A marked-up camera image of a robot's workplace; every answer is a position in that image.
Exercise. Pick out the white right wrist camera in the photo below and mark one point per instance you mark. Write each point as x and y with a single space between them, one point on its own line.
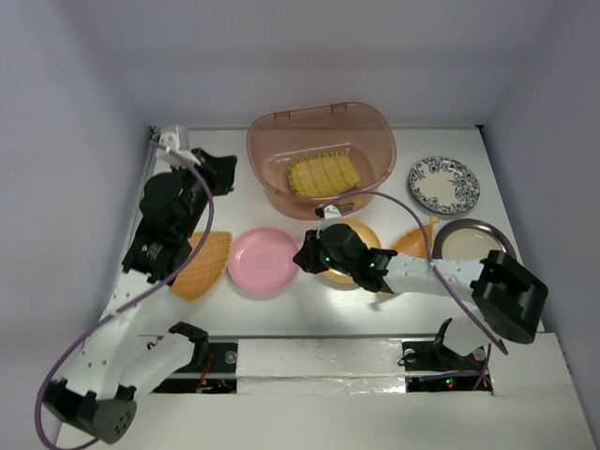
328 215

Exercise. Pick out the orange woven fish-shaped plate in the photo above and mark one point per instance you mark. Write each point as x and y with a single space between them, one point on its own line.
416 243

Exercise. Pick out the pink translucent plastic bin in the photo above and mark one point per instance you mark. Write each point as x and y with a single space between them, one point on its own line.
278 139

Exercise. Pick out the orange woven fan-shaped plate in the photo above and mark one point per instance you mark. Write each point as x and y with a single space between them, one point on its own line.
206 269

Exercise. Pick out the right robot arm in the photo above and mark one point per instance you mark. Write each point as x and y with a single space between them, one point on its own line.
502 301

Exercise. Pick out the brown rimmed cream plate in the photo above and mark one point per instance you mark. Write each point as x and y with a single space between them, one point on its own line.
468 239

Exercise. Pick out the yellow round plate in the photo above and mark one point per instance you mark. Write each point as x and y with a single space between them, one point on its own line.
370 238

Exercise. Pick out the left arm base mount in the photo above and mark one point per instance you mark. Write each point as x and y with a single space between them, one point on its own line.
215 375

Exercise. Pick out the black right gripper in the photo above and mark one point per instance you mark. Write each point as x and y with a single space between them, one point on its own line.
307 258

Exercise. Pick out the pink round plate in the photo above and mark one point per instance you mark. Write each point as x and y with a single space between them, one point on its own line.
261 260

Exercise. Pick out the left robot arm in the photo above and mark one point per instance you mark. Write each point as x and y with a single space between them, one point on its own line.
98 383

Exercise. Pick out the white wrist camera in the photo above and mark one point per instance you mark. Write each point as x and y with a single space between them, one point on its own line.
173 147
328 215

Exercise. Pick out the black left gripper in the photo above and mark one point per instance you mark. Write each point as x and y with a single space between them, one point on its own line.
220 170

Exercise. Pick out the blue floral ceramic plate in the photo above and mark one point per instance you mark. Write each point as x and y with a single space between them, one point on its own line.
444 185

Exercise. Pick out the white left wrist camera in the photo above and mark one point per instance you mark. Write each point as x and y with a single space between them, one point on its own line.
173 147

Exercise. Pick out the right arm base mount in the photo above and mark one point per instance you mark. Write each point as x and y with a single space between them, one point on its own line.
427 371

